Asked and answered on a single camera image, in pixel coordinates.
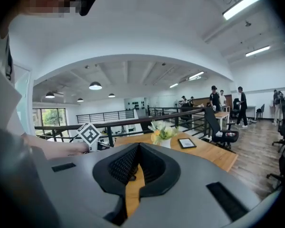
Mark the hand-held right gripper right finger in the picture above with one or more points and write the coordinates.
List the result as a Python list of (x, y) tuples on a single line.
[(192, 198)]

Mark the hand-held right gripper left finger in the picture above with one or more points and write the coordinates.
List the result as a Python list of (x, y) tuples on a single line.
[(85, 186)]

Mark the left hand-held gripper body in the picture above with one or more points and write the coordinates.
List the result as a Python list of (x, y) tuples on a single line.
[(89, 134)]

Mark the person's left forearm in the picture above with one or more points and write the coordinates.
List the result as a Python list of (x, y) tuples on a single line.
[(57, 148)]

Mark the distant black railing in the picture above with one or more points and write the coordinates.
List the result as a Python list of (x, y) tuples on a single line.
[(104, 115)]

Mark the black pendant lamp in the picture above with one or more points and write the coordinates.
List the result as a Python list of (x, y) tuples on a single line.
[(50, 95), (111, 95), (95, 86), (80, 100)]

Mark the black metal railing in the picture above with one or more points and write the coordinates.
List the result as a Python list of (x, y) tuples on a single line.
[(123, 122)]

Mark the large window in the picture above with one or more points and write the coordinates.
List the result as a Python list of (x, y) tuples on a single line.
[(50, 117)]

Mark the wooden table white legs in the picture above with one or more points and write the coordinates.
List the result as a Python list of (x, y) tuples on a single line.
[(204, 151)]

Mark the white ceramic vase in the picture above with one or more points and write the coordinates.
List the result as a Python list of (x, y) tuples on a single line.
[(165, 143)]

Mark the plastic bottle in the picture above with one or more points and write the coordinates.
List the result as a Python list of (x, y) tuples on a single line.
[(228, 134)]

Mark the yellow white flower bouquet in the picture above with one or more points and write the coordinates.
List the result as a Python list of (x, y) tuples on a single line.
[(162, 130)]

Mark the black high-back office chair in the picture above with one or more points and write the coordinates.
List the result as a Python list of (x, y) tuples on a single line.
[(216, 127)]

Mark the small wooden desk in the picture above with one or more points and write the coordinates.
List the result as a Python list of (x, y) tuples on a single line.
[(222, 115)]

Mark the person's white shirt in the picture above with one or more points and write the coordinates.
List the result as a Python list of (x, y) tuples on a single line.
[(2, 91)]

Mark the ceiling tube light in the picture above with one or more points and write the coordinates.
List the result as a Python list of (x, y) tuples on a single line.
[(243, 5), (196, 75), (173, 85), (257, 51)]

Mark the white desk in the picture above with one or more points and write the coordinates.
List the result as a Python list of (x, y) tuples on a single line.
[(251, 108)]

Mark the small dark chair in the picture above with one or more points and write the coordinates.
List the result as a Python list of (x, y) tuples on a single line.
[(260, 110)]

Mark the black picture frame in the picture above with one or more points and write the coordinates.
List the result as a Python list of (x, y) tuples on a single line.
[(187, 143)]

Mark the black head-mounted camera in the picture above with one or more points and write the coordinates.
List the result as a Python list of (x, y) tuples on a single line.
[(89, 0)]

